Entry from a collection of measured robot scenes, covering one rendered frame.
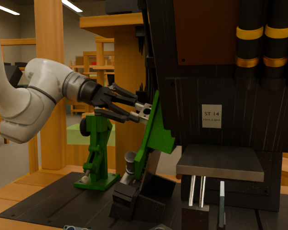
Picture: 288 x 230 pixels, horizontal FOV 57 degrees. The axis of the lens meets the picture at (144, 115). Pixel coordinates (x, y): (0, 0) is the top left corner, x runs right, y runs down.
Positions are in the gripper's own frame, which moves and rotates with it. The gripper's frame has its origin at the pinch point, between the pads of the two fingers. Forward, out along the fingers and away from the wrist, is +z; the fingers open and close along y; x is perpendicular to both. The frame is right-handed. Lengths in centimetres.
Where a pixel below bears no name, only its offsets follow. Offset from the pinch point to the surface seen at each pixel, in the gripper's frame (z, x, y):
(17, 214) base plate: -22.5, 17.0, -39.0
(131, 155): 2.8, -0.2, -14.3
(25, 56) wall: -744, 781, 550
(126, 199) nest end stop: 6.1, 7.8, -23.5
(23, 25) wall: -791, 699, 636
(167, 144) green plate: 10.9, -4.8, -9.2
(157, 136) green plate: 7.7, -5.4, -8.3
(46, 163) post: -41, 54, -12
